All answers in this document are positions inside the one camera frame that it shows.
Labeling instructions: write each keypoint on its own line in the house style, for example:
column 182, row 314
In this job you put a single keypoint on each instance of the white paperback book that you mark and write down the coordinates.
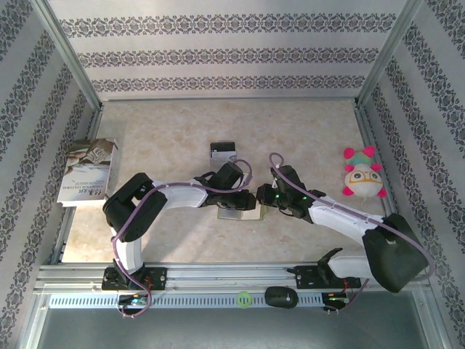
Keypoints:
column 87, row 171

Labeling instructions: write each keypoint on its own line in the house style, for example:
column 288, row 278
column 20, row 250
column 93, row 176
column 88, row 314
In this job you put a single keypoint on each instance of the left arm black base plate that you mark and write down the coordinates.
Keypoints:
column 160, row 278

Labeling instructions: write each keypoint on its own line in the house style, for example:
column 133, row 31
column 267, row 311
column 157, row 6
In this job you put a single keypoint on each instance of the aluminium back rail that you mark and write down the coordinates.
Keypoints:
column 229, row 99

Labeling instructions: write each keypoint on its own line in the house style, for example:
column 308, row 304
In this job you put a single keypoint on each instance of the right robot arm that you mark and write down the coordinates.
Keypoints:
column 392, row 254

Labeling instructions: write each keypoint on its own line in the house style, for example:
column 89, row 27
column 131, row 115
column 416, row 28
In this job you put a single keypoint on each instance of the clear acrylic card stand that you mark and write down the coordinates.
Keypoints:
column 213, row 163

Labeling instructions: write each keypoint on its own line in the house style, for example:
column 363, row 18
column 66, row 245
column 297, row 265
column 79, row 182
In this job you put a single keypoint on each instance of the black credit card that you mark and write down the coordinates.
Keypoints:
column 223, row 147

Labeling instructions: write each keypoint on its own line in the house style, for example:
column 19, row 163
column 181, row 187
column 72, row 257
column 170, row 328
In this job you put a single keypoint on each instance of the aluminium side rail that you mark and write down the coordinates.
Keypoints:
column 363, row 120
column 96, row 121

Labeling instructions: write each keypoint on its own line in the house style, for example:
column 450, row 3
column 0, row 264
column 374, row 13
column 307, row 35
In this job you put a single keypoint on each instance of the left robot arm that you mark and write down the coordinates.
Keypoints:
column 138, row 203

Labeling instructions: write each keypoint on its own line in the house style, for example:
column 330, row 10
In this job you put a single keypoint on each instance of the grey metal shelf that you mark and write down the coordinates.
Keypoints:
column 218, row 331

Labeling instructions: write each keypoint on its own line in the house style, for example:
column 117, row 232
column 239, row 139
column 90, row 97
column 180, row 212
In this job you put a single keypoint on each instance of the aluminium mounting rail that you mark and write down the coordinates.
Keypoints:
column 225, row 270

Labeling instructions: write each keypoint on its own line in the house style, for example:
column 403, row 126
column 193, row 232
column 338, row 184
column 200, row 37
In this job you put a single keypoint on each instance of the small circuit board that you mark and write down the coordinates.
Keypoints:
column 336, row 298
column 136, row 300

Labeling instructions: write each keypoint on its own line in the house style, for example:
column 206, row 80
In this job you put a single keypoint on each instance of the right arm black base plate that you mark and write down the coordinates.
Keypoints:
column 305, row 280

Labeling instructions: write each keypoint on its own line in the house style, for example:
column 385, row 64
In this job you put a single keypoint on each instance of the black computer mouse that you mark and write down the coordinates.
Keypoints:
column 279, row 297

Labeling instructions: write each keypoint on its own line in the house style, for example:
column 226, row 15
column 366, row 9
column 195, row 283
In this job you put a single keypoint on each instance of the plush toy with glasses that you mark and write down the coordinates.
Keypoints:
column 363, row 180

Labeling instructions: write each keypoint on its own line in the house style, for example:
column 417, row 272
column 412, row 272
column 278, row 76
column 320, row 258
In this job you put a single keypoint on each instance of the aluminium frame post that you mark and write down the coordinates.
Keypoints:
column 390, row 51
column 65, row 51

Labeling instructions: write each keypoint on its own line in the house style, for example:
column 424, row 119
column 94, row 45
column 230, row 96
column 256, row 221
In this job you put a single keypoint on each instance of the silver credit card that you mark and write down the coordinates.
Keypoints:
column 221, row 156

